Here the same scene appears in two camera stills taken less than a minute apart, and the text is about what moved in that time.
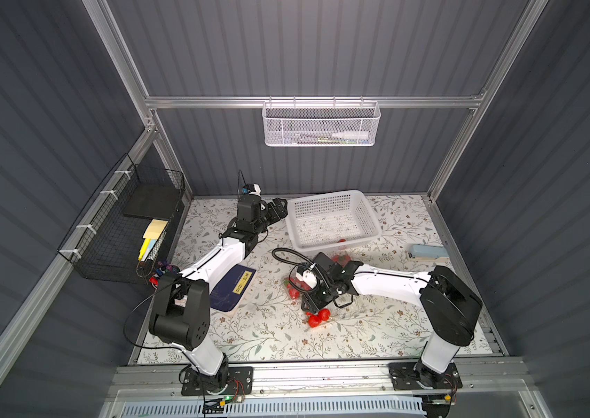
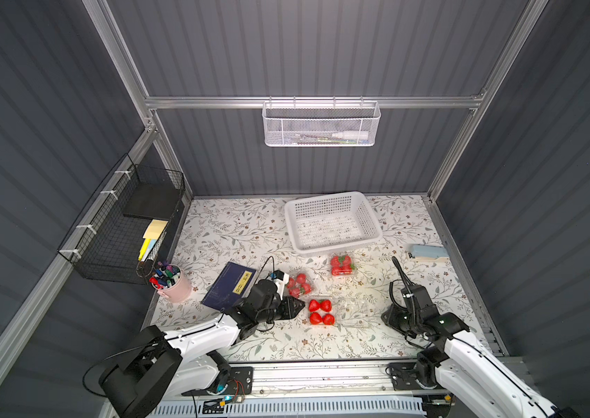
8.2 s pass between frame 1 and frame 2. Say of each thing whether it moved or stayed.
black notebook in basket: stayed
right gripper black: moved
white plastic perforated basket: stayed
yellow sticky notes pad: stayed
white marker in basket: stayed
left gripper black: moved
